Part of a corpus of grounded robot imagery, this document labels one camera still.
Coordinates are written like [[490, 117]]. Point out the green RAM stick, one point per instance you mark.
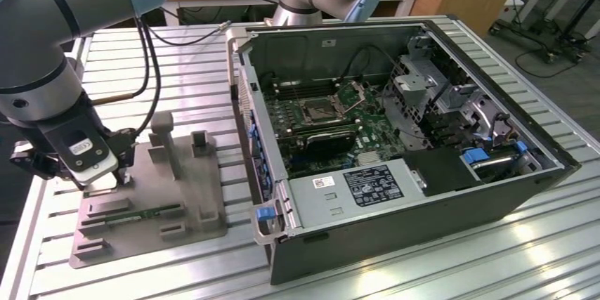
[[140, 215]]

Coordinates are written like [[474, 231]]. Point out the black open PC case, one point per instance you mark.
[[399, 244]]

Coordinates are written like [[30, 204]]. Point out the black RAM slot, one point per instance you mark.
[[308, 95], [304, 83], [307, 91], [306, 87]]

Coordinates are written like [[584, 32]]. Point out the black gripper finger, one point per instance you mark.
[[28, 159], [126, 149]]

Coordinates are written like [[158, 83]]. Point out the green motherboard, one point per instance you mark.
[[375, 131]]

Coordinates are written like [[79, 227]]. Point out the silver chipset heat sink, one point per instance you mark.
[[370, 158]]

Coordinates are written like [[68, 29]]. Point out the CPU socket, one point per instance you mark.
[[323, 112]]

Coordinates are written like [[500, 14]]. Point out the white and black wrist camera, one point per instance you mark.
[[96, 171]]

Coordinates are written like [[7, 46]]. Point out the blue case latch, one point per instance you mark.
[[264, 214]]

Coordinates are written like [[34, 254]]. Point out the grey power supply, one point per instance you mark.
[[319, 205]]

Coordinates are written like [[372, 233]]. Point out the blue disk carrier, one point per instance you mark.
[[474, 157]]

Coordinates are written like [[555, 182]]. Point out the black wheeled equipment cart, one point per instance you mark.
[[554, 41]]

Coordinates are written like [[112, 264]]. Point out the metal disk bay cage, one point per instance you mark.
[[412, 82]]

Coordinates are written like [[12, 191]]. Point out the black graphics card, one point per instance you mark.
[[328, 143]]

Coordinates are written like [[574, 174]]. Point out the black plastic shroud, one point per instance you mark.
[[440, 171]]

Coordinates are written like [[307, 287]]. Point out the blue card retainer clip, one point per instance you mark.
[[251, 130]]

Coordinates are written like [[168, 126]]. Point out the small blue clip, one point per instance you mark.
[[520, 147]]

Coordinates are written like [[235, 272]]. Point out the grey parts rack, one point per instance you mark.
[[140, 244]]

